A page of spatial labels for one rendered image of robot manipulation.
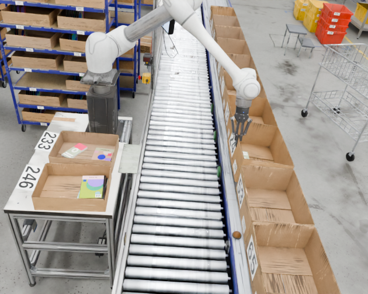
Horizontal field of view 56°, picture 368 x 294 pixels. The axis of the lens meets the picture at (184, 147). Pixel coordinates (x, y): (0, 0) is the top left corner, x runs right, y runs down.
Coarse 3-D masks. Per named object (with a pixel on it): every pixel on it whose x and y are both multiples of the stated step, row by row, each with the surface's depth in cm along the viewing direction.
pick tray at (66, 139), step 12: (60, 132) 227; (72, 132) 230; (84, 132) 230; (60, 144) 228; (72, 144) 233; (84, 144) 234; (96, 144) 235; (108, 144) 235; (48, 156) 207; (60, 156) 221; (84, 156) 223
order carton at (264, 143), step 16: (240, 128) 218; (256, 128) 218; (272, 128) 218; (240, 144) 193; (256, 144) 225; (272, 144) 222; (240, 160) 188; (256, 160) 184; (272, 160) 216; (288, 160) 195
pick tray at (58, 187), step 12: (48, 168) 204; (60, 168) 205; (72, 168) 205; (84, 168) 205; (96, 168) 206; (108, 168) 206; (48, 180) 203; (60, 180) 204; (72, 180) 205; (108, 180) 195; (36, 192) 187; (48, 192) 195; (60, 192) 196; (72, 192) 197; (108, 192) 197; (36, 204) 183; (48, 204) 183; (60, 204) 184; (72, 204) 184; (84, 204) 184; (96, 204) 185
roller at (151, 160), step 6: (144, 162) 229; (150, 162) 229; (156, 162) 229; (162, 162) 230; (168, 162) 230; (174, 162) 230; (180, 162) 230; (186, 162) 230; (192, 162) 231; (198, 162) 231; (204, 162) 231; (210, 162) 232
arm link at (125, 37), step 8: (200, 0) 191; (160, 8) 199; (144, 16) 207; (152, 16) 203; (160, 16) 200; (168, 16) 199; (136, 24) 211; (144, 24) 207; (152, 24) 205; (160, 24) 205; (112, 32) 219; (120, 32) 217; (128, 32) 215; (136, 32) 212; (144, 32) 211; (120, 40) 218; (128, 40) 219; (136, 40) 221; (120, 48) 221; (128, 48) 223
